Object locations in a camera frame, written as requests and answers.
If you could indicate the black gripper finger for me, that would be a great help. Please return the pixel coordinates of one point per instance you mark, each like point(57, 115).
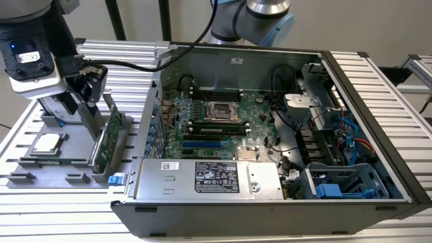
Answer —
point(71, 101)
point(95, 88)

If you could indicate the green graphics card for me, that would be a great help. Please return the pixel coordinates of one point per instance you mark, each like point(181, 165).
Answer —
point(112, 126)

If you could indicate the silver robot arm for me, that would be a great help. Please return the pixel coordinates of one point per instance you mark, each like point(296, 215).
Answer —
point(236, 15)

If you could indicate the hard disk in blue carrier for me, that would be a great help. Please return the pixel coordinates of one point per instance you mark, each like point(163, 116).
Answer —
point(57, 111)

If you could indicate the black metal stand pole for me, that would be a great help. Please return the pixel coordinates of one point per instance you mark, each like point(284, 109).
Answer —
point(116, 20)
point(165, 20)

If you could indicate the silver CPU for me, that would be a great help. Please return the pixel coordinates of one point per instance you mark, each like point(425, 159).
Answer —
point(47, 143)

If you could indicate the grey parts rack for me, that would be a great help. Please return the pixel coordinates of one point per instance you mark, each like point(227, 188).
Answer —
point(77, 152)

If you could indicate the blue case latch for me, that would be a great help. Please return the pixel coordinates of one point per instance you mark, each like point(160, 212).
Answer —
point(112, 181)

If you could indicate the CPU socket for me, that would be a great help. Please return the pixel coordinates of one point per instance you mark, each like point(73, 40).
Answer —
point(211, 111)

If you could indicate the green RAM stick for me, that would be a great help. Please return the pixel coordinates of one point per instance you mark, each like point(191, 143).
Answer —
point(212, 130)

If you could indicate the blue expansion slot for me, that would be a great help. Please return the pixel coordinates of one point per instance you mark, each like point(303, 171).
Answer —
point(203, 145)

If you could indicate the silver power supply unit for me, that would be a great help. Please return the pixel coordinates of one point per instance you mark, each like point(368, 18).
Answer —
point(175, 182)

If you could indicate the coin cell battery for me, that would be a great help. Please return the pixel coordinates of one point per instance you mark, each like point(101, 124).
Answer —
point(259, 99)

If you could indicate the green motherboard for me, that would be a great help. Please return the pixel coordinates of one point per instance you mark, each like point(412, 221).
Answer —
point(256, 119)

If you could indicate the silver chipset heatsink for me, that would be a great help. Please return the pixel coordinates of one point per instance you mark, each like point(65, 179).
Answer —
point(248, 156)

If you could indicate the metal drive cage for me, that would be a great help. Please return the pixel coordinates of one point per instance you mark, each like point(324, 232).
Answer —
point(300, 100)

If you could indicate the open grey PC case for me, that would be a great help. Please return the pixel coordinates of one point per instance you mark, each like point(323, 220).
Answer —
point(236, 217)

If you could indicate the blue plastic bay clip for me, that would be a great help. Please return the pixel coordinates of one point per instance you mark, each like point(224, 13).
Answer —
point(328, 191)

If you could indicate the blue-grey disk bay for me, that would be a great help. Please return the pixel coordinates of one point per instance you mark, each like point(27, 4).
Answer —
point(357, 168)

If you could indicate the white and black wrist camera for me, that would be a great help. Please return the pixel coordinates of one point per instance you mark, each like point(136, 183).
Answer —
point(36, 86)

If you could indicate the aluminium frame table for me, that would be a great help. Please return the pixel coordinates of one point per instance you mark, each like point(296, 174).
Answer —
point(420, 65)

